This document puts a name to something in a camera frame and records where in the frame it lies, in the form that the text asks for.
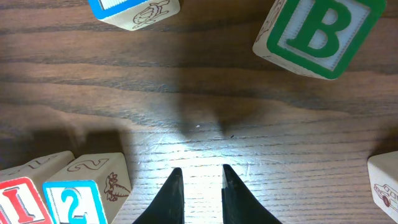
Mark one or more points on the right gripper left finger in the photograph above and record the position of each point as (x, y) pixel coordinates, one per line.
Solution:
(168, 205)

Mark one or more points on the green B block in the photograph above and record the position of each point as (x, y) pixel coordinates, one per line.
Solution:
(316, 38)

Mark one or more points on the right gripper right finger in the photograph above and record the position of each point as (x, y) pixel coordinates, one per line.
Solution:
(238, 203)

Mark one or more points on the red I block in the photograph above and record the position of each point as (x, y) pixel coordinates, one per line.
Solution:
(22, 197)

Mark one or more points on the blue 5 block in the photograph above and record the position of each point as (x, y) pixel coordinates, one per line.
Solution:
(382, 170)

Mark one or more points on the blue P block centre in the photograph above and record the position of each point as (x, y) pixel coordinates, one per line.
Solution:
(133, 14)

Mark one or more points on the blue 2 block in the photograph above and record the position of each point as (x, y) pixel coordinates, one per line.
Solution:
(90, 190)

